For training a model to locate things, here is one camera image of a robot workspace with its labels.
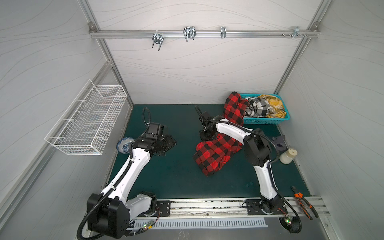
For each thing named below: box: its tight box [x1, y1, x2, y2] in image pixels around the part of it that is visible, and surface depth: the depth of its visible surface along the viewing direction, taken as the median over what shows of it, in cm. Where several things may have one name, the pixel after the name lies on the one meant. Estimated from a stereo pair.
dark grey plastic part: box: [272, 135, 287, 151], surface depth 98 cm
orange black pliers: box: [291, 185, 319, 221], surface depth 75 cm
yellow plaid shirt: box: [258, 94, 287, 119], surface depth 107 cm
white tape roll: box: [279, 148, 298, 165], surface depth 86 cm
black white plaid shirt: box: [244, 97, 270, 118], surface depth 108 cm
